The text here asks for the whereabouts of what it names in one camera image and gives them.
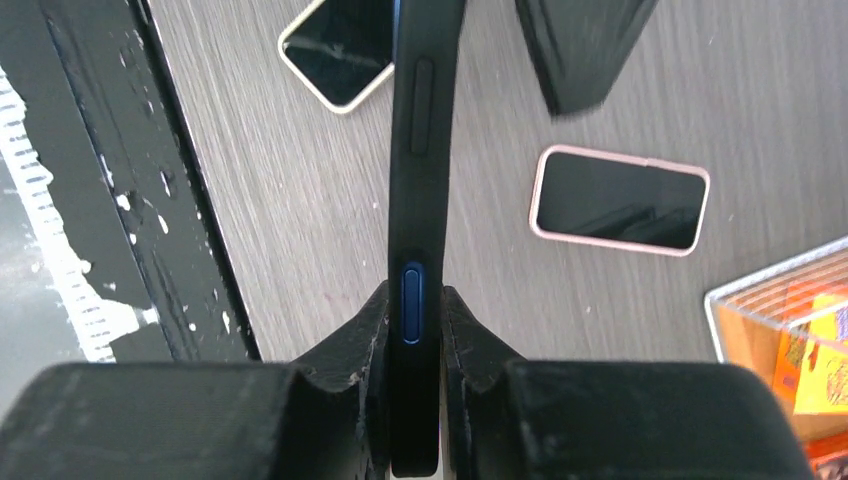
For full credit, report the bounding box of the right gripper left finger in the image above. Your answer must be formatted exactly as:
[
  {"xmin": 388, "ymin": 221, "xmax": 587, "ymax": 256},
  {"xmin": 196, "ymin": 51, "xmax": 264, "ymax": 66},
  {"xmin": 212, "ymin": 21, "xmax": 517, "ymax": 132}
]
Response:
[{"xmin": 1, "ymin": 284, "xmax": 388, "ymax": 479}]

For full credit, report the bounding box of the blue phone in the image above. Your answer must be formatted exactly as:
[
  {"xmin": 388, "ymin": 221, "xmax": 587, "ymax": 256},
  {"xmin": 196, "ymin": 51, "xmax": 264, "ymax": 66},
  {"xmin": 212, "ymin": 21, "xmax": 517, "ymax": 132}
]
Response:
[{"xmin": 401, "ymin": 262, "xmax": 424, "ymax": 344}]

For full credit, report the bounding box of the phone in cream case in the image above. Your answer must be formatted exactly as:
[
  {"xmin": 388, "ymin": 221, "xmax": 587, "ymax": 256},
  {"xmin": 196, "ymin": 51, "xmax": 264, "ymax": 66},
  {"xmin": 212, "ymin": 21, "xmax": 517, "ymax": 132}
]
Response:
[{"xmin": 277, "ymin": 0, "xmax": 395, "ymax": 115}]

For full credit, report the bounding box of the phone in pink case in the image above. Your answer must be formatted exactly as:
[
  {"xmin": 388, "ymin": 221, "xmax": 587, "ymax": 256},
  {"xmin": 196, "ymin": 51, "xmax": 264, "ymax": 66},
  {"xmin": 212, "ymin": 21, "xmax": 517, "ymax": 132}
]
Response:
[{"xmin": 528, "ymin": 145, "xmax": 711, "ymax": 257}]

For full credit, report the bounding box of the black phone case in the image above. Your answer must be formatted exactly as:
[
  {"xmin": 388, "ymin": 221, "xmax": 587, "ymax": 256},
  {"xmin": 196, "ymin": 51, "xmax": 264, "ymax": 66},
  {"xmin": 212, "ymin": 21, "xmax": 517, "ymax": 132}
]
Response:
[{"xmin": 387, "ymin": 0, "xmax": 466, "ymax": 478}]

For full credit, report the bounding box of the white wire shelf rack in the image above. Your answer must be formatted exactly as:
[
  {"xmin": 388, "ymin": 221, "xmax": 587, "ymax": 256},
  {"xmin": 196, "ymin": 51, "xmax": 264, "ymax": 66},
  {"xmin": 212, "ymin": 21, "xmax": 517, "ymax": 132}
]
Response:
[{"xmin": 703, "ymin": 237, "xmax": 848, "ymax": 372}]

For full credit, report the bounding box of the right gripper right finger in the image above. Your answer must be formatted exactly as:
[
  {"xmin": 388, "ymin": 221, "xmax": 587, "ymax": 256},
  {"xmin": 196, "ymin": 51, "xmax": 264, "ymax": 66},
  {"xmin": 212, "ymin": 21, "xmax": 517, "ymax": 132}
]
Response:
[{"xmin": 442, "ymin": 287, "xmax": 813, "ymax": 479}]

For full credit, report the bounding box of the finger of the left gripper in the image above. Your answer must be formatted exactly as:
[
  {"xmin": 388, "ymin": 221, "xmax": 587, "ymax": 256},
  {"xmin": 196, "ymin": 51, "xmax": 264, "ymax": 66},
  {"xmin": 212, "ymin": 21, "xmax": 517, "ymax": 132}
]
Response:
[{"xmin": 515, "ymin": 0, "xmax": 657, "ymax": 117}]

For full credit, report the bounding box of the orange snack box left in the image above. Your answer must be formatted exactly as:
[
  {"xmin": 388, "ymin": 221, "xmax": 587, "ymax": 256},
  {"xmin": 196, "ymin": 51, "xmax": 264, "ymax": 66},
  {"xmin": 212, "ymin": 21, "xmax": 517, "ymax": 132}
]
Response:
[{"xmin": 772, "ymin": 282, "xmax": 847, "ymax": 415}]

